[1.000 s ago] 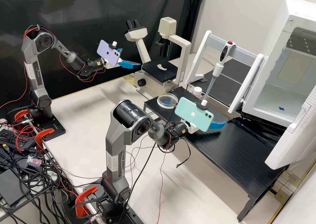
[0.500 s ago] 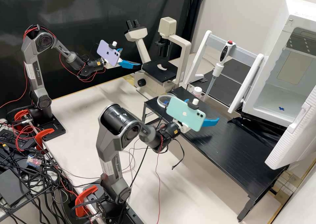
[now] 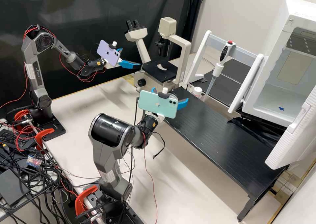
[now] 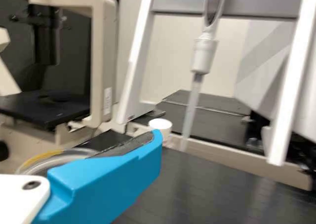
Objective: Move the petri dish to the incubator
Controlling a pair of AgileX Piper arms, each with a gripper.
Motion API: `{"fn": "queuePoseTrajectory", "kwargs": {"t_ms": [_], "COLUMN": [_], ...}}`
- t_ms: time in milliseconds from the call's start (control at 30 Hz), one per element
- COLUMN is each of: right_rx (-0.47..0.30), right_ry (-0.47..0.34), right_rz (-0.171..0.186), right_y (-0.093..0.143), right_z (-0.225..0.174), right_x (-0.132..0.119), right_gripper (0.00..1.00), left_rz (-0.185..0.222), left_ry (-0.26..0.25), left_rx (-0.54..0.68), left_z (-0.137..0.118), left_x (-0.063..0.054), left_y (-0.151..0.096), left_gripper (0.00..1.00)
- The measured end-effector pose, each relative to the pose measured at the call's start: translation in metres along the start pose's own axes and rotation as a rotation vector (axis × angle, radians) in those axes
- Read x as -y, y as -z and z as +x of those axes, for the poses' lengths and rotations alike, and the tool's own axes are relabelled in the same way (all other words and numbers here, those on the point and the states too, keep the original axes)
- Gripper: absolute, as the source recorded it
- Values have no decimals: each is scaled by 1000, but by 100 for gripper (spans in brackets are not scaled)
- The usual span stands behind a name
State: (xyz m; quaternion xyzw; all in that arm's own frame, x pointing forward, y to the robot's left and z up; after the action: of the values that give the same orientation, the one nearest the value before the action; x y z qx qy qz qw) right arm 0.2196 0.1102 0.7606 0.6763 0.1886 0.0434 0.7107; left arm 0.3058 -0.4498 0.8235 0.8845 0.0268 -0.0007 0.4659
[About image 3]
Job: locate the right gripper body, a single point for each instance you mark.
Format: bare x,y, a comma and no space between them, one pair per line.
159,118

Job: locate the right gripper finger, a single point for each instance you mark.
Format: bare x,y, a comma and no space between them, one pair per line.
182,104
154,89

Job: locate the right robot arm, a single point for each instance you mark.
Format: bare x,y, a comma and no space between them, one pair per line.
108,132

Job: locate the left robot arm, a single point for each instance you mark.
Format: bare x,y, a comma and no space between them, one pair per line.
29,53

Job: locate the white incubator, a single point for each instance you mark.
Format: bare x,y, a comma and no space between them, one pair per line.
271,95

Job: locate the incubator door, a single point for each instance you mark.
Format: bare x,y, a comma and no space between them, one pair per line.
291,140

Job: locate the white-capped bottle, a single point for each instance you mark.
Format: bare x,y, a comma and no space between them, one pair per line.
197,92

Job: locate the black platform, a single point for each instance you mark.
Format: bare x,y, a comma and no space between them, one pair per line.
227,93
217,140
237,70

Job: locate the cream microscope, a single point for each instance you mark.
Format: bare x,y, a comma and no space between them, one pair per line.
181,46

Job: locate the white pipette stand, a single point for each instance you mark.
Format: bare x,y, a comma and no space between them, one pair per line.
247,85

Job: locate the pipette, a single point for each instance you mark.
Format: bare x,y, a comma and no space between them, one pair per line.
226,51

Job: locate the red clamp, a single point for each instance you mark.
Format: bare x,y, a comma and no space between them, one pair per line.
18,115
81,196
44,132

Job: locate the small circuit board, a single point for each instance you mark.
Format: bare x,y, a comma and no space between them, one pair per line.
33,160

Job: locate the black flat box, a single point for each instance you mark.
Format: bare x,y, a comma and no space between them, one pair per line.
12,187

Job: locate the left wrist camera phone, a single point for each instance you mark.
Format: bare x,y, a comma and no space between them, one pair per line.
108,53

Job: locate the wrist camera phone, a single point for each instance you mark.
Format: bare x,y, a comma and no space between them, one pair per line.
108,53
155,105

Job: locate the right wrist camera phone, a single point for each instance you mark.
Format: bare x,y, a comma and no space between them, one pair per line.
155,105

